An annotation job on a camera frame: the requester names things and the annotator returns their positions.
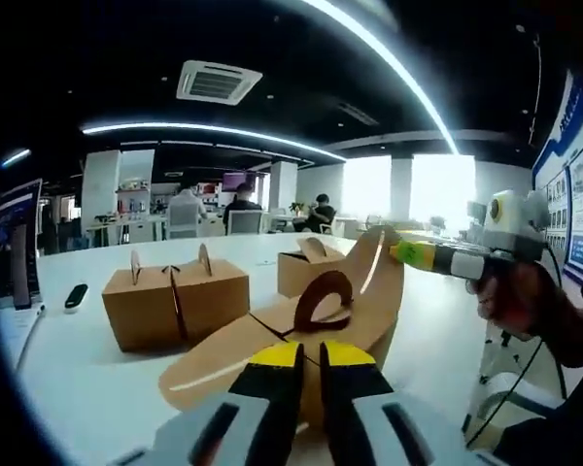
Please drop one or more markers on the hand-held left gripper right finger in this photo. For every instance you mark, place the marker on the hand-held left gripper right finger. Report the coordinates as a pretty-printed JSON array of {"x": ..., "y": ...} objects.
[{"x": 354, "y": 412}]

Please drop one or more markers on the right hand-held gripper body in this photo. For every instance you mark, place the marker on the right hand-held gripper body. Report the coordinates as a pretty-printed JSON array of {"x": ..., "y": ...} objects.
[{"x": 515, "y": 223}]

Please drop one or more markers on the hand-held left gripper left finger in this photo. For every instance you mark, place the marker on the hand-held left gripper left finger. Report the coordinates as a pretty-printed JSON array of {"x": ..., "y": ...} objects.
[{"x": 267, "y": 412}]

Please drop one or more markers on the brown paper box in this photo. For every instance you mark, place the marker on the brown paper box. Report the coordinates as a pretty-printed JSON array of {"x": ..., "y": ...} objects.
[
  {"x": 233, "y": 349},
  {"x": 296, "y": 274},
  {"x": 214, "y": 303},
  {"x": 138, "y": 315}
]

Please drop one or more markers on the open laptop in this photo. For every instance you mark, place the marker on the open laptop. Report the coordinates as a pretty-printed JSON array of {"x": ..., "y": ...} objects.
[{"x": 12, "y": 209}]

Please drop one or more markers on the person's right hand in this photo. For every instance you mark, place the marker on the person's right hand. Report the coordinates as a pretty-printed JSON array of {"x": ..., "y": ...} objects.
[{"x": 520, "y": 301}]

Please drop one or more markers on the potted green plant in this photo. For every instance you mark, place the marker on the potted green plant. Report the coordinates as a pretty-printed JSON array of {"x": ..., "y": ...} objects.
[{"x": 296, "y": 209}]

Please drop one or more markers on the ceiling vent grille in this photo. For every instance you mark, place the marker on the ceiling vent grille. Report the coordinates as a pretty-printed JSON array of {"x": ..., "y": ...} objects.
[{"x": 358, "y": 114}]

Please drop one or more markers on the long ceiling light strip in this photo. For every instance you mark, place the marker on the long ceiling light strip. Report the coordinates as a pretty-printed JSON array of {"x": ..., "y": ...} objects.
[{"x": 403, "y": 77}]

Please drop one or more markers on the grey office chair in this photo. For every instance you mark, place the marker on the grey office chair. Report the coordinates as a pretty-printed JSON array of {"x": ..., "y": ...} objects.
[{"x": 245, "y": 222}]

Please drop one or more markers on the person's black clothing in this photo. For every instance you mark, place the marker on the person's black clothing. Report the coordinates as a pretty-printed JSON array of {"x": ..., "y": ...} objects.
[{"x": 554, "y": 444}]

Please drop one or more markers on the white office chair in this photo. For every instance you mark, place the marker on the white office chair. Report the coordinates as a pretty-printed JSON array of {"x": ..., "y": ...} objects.
[{"x": 183, "y": 221}]

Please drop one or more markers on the small black white device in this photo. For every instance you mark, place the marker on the small black white device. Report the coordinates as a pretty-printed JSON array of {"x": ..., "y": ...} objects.
[{"x": 76, "y": 297}]

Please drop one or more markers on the white desk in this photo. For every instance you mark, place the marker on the white desk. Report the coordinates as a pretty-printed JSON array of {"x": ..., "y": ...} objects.
[{"x": 126, "y": 228}]

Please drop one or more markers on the display shelf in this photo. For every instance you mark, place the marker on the display shelf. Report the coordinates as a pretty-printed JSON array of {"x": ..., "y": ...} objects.
[{"x": 133, "y": 199}]

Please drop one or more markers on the curved ceiling light strip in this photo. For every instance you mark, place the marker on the curved ceiling light strip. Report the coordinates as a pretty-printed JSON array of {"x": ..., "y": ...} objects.
[{"x": 199, "y": 128}]

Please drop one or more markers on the dark upright device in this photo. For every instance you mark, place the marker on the dark upright device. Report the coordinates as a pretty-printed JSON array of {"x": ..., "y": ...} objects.
[{"x": 22, "y": 272}]

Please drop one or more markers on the ceiling air conditioner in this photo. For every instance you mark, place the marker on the ceiling air conditioner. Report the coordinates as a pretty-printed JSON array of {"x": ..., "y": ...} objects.
[{"x": 218, "y": 82}]

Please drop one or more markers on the short ceiling light strip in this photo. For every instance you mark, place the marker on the short ceiling light strip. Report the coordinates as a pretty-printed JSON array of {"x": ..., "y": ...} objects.
[{"x": 15, "y": 157}]

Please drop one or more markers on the purple wall screen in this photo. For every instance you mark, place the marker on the purple wall screen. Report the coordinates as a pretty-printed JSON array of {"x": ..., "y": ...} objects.
[{"x": 234, "y": 181}]

